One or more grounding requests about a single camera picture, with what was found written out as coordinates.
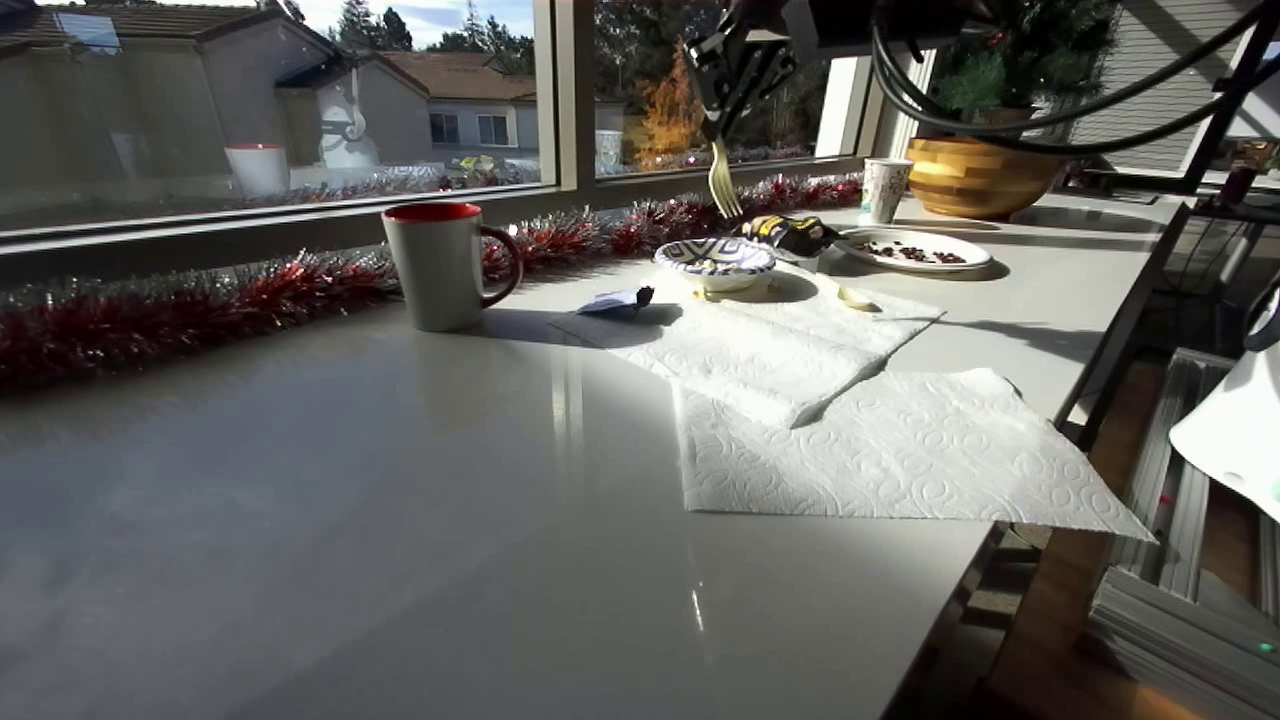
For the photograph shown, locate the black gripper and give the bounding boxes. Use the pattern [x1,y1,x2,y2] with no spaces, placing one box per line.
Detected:
[683,0,808,153]

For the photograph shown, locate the cream plastic fork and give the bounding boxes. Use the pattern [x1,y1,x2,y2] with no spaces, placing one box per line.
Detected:
[703,135,747,226]

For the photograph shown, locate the small dark object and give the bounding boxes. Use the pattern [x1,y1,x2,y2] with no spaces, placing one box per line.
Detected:
[576,286,658,325]

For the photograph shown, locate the wooden bowl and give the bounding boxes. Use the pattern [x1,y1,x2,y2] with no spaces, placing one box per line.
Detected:
[902,134,1079,226]

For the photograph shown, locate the black square tray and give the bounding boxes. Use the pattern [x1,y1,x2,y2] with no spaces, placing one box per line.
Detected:
[740,208,848,259]

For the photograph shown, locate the patterned paper cup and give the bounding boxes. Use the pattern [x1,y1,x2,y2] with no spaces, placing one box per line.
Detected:
[857,156,918,228]

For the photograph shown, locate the cream plastic utensil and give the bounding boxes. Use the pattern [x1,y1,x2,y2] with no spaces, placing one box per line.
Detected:
[832,286,887,320]

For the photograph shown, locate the dark coffee beans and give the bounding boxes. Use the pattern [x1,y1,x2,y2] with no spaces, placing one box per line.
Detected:
[881,235,973,268]

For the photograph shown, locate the white plate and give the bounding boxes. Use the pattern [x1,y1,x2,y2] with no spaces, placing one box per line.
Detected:
[834,228,994,286]

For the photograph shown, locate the white folded paper towel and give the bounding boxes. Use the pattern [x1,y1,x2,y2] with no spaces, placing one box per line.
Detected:
[604,271,953,432]

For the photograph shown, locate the green potted plant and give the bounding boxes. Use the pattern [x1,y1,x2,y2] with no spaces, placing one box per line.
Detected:
[929,0,1119,130]

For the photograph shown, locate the white mug red inside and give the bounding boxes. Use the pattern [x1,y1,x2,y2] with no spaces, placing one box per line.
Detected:
[381,199,529,336]

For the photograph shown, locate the white flat paper towel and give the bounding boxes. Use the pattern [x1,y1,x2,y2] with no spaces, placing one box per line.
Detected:
[674,367,1158,547]

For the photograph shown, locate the white paper sheet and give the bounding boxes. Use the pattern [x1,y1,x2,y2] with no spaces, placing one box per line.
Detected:
[1163,291,1280,529]

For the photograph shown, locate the red silver tinsel garland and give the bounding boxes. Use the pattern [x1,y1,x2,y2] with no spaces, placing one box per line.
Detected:
[0,172,870,401]

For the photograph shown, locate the window frame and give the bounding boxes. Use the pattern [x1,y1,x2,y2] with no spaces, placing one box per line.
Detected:
[0,0,954,265]

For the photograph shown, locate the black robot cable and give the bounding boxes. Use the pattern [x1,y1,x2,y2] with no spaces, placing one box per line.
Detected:
[867,0,1280,160]

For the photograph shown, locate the aluminium frame rails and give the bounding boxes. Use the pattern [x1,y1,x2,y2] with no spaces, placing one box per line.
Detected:
[1052,198,1280,720]

